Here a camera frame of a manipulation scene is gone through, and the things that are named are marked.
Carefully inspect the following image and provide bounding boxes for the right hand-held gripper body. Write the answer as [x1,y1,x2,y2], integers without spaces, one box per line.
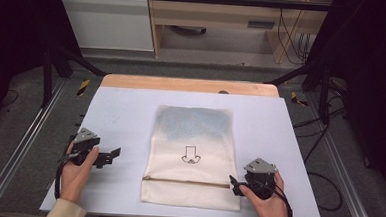
[241,156,279,202]

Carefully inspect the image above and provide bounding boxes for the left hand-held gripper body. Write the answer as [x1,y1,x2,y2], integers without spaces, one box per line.
[66,126,103,168]

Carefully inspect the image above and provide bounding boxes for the cream mesh laundry bag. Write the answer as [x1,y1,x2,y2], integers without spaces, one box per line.
[139,103,247,212]

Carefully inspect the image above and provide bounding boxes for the person's right hand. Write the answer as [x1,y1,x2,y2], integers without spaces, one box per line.
[236,170,293,217]

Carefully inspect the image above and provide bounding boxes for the person's left hand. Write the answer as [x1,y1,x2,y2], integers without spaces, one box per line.
[58,141,100,206]

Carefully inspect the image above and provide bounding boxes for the white foam mat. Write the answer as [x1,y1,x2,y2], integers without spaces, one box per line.
[38,83,330,217]

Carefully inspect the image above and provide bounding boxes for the black metal stand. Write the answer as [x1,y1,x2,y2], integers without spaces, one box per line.
[40,43,109,112]
[263,57,336,126]

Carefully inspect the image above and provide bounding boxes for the wooden table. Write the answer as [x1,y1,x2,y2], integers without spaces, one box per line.
[100,72,281,98]

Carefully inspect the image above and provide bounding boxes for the white cabinet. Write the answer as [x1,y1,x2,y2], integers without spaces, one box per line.
[51,0,158,53]

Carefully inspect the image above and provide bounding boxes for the black curtain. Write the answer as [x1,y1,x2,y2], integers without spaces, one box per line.
[0,0,86,142]
[298,0,386,195]

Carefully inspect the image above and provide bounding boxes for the light wooden desk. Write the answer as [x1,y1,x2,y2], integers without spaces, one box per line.
[142,0,335,68]

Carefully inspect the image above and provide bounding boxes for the right hand-held gripper cable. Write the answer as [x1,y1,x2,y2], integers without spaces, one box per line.
[258,179,295,217]

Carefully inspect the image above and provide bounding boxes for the hand-held gripper cable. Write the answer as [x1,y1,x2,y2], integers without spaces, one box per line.
[258,179,295,217]
[53,151,81,202]

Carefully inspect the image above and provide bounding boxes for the left hand-held gripper cable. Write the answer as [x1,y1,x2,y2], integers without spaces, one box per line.
[53,151,81,202]

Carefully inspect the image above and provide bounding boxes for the silver metal rail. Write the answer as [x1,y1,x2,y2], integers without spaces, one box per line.
[0,73,67,217]
[298,91,385,217]

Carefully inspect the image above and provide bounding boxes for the yellow-handled tool left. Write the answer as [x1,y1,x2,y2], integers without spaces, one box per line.
[75,77,92,98]

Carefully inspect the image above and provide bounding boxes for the yellow-handled tool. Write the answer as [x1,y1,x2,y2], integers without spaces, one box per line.
[289,91,310,108]
[75,77,92,98]

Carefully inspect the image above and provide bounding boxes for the black looped floor cable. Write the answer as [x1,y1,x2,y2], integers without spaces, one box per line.
[304,171,345,213]

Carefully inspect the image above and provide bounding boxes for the black floor cables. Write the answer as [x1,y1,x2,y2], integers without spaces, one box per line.
[290,93,348,167]

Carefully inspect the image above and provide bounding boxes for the thin black floor cable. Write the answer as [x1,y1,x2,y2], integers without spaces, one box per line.
[0,87,20,109]

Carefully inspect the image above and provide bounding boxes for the yellow-handled tool right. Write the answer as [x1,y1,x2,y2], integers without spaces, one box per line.
[289,91,310,108]

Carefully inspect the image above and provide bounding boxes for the black hanging cables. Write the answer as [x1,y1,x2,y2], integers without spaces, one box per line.
[272,0,314,67]

